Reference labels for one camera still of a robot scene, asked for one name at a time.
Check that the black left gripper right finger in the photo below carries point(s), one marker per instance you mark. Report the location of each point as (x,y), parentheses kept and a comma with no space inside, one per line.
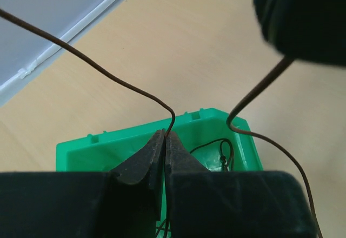
(203,203)

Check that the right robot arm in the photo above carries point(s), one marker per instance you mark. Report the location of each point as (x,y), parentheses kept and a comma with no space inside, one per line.
(309,30)

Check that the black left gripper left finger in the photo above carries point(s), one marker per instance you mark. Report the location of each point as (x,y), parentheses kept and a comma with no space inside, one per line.
(123,202)

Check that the far green plastic bin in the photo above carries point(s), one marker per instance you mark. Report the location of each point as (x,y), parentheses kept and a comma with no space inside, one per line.
(203,133)

